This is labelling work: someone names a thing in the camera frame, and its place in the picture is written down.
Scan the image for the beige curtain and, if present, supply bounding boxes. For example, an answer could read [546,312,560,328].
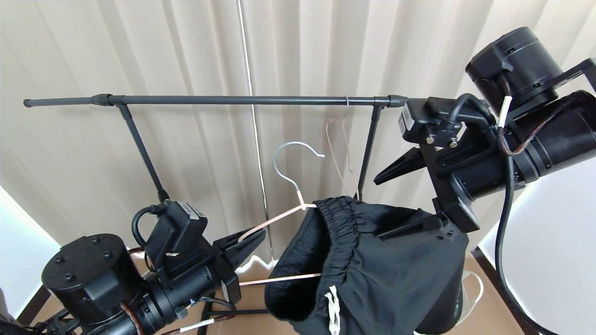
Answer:
[0,0,596,274]

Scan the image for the white laundry basket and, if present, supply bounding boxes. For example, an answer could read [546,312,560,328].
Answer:
[459,271,485,326]

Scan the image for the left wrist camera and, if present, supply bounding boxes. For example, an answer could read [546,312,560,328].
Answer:
[140,200,209,280]

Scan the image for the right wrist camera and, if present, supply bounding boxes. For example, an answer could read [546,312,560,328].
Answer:
[398,93,496,163]

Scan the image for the black shorts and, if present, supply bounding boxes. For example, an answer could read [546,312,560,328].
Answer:
[264,195,470,335]

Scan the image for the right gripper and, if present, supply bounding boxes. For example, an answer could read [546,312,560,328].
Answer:
[374,135,528,241]

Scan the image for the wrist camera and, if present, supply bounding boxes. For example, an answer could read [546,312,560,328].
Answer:
[140,200,209,280]
[398,93,496,163]

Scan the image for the pink clothes hanger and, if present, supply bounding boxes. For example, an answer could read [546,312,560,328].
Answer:
[325,97,359,196]
[237,141,326,286]

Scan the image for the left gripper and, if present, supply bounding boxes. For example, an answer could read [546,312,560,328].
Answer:
[156,228,267,322]

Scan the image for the black clothes rack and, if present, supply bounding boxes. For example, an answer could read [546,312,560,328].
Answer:
[23,93,410,335]

